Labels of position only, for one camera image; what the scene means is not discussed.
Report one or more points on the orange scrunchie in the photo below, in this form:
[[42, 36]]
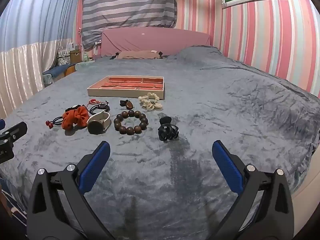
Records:
[[75, 118]]

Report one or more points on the blue cushion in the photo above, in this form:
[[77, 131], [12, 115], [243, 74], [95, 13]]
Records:
[[56, 71]]

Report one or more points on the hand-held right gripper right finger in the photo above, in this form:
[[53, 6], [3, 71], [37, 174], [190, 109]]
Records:
[[226, 165]]

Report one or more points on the beige jewelry tray orange lining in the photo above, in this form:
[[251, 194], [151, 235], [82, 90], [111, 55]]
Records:
[[100, 91]]

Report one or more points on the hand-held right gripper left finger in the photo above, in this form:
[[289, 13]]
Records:
[[93, 165]]

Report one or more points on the small green figurine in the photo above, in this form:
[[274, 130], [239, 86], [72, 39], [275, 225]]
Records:
[[86, 57]]

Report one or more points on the cream scrunchie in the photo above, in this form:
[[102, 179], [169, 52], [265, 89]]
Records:
[[150, 103]]

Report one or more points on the blue striped cloth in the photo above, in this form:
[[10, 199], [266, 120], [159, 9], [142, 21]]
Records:
[[12, 200]]

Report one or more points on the light green folded cloth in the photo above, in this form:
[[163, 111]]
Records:
[[83, 66]]

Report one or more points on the black hair claw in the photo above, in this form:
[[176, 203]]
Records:
[[167, 131]]

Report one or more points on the shiny pleated curtain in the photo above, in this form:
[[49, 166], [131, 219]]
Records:
[[25, 67]]

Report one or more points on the grey striped hanging cloth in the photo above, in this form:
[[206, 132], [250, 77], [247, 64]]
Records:
[[125, 5]]

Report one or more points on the small cardboard box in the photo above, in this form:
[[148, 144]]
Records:
[[75, 56]]

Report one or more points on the patterned storage box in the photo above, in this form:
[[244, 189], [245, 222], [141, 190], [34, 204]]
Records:
[[63, 58]]

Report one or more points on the tan pillow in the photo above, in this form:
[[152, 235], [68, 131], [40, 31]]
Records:
[[140, 54]]

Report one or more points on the grey plush blanket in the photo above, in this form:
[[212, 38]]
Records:
[[212, 100]]

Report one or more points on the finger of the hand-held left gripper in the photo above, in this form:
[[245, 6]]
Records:
[[1, 124], [17, 129]]

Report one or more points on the black scrunchie with white disc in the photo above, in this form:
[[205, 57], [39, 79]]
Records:
[[70, 109]]

